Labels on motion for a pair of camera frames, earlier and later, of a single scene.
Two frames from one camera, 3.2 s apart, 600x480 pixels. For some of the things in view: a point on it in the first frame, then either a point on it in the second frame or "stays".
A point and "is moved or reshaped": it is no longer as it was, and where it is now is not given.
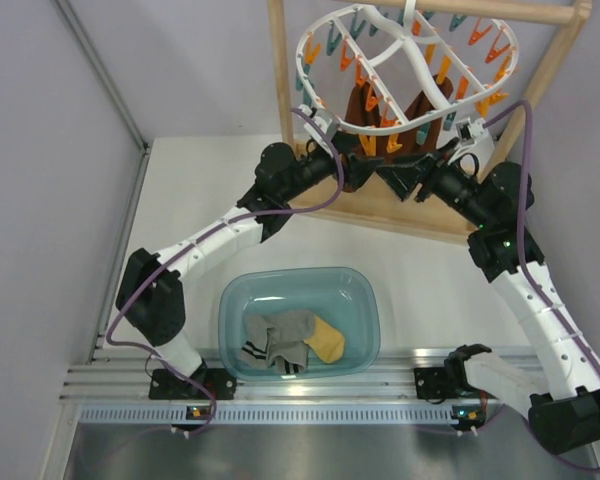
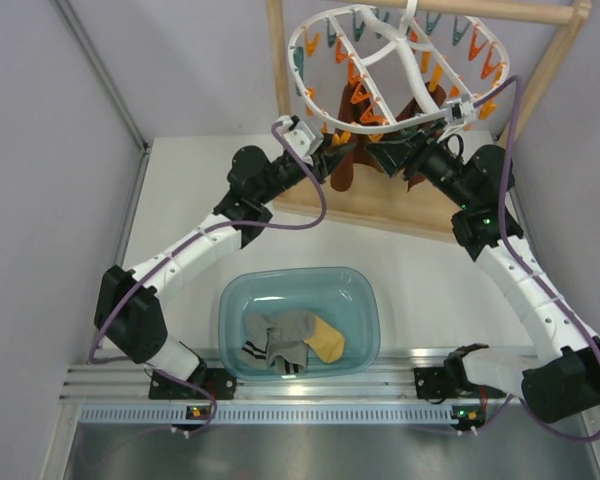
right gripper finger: x=449 y=146 to x=427 y=132
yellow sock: x=327 y=342 stays
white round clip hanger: x=389 y=76 is moved or reshaped
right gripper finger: x=406 y=178 to x=391 y=155
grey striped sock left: x=254 y=352 stays
